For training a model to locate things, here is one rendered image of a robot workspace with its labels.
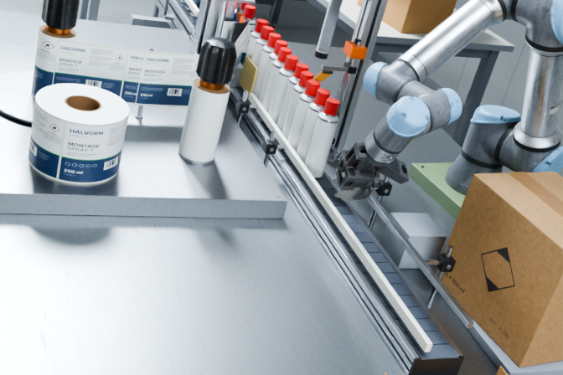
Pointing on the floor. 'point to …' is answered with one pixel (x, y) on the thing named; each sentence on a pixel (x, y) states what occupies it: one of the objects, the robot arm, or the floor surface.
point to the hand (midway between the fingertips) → (347, 195)
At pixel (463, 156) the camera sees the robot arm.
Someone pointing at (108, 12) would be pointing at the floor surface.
